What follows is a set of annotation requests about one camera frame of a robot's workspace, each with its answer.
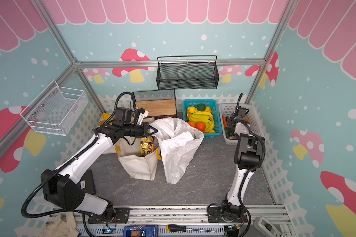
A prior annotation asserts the beige cloth rag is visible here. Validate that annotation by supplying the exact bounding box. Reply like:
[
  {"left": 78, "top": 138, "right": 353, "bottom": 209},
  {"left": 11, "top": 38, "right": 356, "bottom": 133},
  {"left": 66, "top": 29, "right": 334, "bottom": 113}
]
[{"left": 39, "top": 212, "right": 80, "bottom": 237}]

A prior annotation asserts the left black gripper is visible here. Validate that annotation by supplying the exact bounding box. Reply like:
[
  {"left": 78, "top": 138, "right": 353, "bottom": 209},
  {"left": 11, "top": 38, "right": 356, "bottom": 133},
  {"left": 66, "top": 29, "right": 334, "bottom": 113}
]
[{"left": 123, "top": 122, "right": 158, "bottom": 138}]

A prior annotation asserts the blue electronics box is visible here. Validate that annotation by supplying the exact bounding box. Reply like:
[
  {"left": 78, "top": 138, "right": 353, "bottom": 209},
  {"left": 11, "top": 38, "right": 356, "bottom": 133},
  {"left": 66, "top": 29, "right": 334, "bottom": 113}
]
[{"left": 123, "top": 225, "right": 159, "bottom": 237}]

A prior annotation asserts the yellow banana bunch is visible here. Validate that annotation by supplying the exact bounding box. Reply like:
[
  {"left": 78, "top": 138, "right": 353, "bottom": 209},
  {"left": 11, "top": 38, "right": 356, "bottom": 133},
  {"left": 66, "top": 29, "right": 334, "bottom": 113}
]
[{"left": 187, "top": 111, "right": 215, "bottom": 133}]

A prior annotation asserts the white plastic grocery bag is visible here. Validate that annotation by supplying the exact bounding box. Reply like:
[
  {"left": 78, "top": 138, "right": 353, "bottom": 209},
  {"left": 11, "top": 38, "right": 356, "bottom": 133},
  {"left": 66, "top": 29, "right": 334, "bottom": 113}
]
[{"left": 151, "top": 118, "right": 204, "bottom": 184}]

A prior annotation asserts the orange fruit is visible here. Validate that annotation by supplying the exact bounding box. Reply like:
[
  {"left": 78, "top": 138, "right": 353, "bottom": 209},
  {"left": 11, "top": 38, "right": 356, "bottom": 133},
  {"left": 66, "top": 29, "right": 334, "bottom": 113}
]
[
  {"left": 188, "top": 121, "right": 196, "bottom": 128},
  {"left": 195, "top": 121, "right": 206, "bottom": 132}
]

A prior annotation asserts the orange fruit right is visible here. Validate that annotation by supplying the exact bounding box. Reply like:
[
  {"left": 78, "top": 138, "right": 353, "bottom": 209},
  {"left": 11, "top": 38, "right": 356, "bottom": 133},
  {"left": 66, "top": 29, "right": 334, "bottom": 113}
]
[{"left": 195, "top": 121, "right": 206, "bottom": 132}]

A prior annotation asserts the black wire snack shelf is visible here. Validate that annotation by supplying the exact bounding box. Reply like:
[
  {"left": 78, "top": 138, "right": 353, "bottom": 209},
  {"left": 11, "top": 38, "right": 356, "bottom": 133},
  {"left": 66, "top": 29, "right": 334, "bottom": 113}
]
[{"left": 133, "top": 89, "right": 177, "bottom": 119}]

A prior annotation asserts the orange fruit left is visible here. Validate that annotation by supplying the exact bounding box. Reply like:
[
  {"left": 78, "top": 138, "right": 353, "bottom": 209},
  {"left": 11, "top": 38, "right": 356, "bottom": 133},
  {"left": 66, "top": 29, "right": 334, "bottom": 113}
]
[{"left": 188, "top": 121, "right": 196, "bottom": 128}]

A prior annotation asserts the black mesh wall basket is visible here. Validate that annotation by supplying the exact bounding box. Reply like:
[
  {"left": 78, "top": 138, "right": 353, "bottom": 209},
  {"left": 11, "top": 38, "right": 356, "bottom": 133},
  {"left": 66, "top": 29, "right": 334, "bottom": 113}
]
[{"left": 156, "top": 55, "right": 220, "bottom": 90}]

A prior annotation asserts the black handled screwdriver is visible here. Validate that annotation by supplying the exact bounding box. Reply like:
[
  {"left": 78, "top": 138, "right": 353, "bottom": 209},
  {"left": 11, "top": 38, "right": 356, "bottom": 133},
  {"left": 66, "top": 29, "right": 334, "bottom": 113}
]
[{"left": 166, "top": 224, "right": 217, "bottom": 233}]

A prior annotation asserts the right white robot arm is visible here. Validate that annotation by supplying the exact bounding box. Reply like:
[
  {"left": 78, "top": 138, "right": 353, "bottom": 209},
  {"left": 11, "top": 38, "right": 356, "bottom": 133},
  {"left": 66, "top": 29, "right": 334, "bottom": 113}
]
[{"left": 221, "top": 94, "right": 266, "bottom": 222}]

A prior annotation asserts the green avocado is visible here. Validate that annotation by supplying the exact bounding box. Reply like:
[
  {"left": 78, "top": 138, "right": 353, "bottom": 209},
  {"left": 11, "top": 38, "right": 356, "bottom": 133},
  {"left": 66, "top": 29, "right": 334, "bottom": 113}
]
[{"left": 196, "top": 103, "right": 206, "bottom": 112}]

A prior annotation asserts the gold black snack bag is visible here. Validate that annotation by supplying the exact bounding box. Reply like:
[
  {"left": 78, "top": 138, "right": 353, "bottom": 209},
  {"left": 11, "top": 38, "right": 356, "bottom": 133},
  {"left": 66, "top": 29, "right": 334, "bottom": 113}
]
[{"left": 140, "top": 136, "right": 155, "bottom": 157}]

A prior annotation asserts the white plastic vegetable basket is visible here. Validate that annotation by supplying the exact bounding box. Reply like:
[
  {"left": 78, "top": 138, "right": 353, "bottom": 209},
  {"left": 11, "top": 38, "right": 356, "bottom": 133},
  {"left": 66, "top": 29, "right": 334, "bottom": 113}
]
[{"left": 218, "top": 103, "right": 265, "bottom": 145}]

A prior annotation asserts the striped bread roll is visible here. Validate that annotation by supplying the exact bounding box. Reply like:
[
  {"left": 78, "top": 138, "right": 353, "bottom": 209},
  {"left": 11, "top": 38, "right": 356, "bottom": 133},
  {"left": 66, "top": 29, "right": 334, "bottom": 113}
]
[{"left": 102, "top": 113, "right": 111, "bottom": 120}]

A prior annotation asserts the teal plastic fruit basket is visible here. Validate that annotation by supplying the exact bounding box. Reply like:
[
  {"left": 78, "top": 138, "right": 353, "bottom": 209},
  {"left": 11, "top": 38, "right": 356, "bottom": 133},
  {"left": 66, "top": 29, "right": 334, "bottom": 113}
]
[{"left": 183, "top": 99, "right": 222, "bottom": 139}]

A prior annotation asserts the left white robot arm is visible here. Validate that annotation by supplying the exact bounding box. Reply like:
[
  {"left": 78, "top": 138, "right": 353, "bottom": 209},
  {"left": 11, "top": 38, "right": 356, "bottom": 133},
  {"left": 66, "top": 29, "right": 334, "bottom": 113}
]
[{"left": 21, "top": 92, "right": 158, "bottom": 222}]

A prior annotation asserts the white canvas tote bag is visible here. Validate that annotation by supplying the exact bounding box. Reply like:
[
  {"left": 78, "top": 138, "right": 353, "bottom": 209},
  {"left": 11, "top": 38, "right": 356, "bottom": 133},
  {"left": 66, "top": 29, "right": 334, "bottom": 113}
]
[{"left": 115, "top": 137, "right": 162, "bottom": 181}]

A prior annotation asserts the yellow lemon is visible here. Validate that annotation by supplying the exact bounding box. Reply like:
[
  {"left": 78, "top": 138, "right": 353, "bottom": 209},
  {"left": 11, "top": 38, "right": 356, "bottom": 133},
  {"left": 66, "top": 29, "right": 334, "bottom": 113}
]
[{"left": 187, "top": 107, "right": 197, "bottom": 114}]

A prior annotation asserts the white wire wall basket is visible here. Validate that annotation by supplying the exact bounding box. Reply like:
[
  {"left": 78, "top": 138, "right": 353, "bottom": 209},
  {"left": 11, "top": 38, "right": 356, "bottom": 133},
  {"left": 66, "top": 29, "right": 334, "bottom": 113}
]
[{"left": 20, "top": 81, "right": 89, "bottom": 136}]

